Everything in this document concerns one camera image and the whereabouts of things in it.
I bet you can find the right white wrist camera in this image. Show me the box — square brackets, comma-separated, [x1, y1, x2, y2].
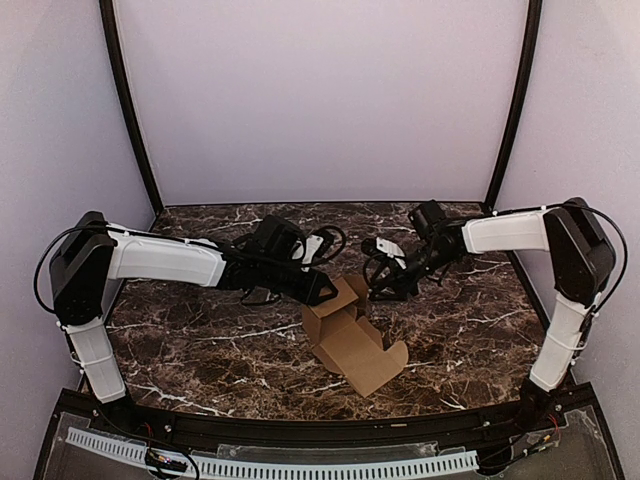
[375, 237, 407, 270]

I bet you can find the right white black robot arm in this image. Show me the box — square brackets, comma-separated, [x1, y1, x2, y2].
[361, 197, 617, 394]

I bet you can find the black camera cable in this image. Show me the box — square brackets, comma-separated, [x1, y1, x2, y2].
[360, 239, 401, 296]
[239, 225, 348, 307]

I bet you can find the left black frame post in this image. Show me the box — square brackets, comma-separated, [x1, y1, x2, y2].
[98, 0, 164, 215]

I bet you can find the black front rail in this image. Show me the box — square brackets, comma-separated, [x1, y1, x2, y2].
[59, 389, 591, 454]

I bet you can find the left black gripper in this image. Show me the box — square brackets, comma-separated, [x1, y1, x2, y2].
[258, 258, 337, 307]

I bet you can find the white slotted cable duct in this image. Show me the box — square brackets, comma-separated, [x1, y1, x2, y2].
[65, 427, 479, 479]

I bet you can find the black frame post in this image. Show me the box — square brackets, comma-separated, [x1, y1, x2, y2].
[484, 0, 543, 209]
[98, 0, 164, 215]

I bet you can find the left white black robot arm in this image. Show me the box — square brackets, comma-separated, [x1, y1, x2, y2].
[34, 211, 346, 436]

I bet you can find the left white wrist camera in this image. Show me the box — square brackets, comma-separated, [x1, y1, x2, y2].
[302, 234, 324, 271]

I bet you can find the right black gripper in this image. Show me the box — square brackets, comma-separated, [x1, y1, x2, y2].
[368, 243, 454, 302]

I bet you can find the brown cardboard box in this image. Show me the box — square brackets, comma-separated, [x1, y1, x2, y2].
[302, 275, 408, 397]

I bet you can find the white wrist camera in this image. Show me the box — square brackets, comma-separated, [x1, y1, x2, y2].
[302, 234, 324, 271]
[375, 237, 407, 270]

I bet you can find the left black camera cable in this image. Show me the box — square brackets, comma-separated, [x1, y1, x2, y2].
[239, 225, 348, 307]

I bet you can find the right black camera cable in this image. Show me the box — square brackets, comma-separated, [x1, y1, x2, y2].
[360, 239, 401, 296]

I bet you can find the right black frame post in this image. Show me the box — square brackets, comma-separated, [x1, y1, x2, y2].
[484, 0, 543, 209]

